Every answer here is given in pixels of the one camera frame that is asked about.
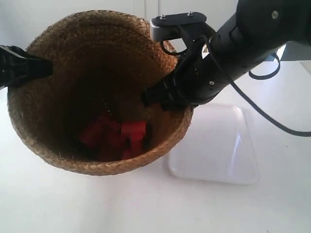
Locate red cylinder lying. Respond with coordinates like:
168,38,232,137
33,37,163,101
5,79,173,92
121,138,143,160
121,121,146,141
79,120,108,150

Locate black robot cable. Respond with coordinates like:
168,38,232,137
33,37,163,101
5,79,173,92
201,33,311,137

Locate brown woven wicker basket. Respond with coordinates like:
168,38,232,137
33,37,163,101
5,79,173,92
7,10,193,176

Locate red cylinder lying left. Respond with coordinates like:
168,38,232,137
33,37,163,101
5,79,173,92
79,120,108,150

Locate white rectangular plastic tray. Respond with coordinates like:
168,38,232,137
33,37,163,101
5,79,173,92
168,104,259,185

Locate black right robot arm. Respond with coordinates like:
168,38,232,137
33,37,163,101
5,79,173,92
141,0,311,110

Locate red cylinder lying front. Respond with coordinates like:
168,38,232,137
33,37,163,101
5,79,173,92
121,138,143,160

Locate red cylinder lying right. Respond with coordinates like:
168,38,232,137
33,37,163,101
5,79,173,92
121,121,146,141

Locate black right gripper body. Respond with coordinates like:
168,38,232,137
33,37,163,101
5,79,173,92
165,36,232,109

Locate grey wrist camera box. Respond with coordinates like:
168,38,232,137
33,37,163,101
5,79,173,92
150,12,207,42

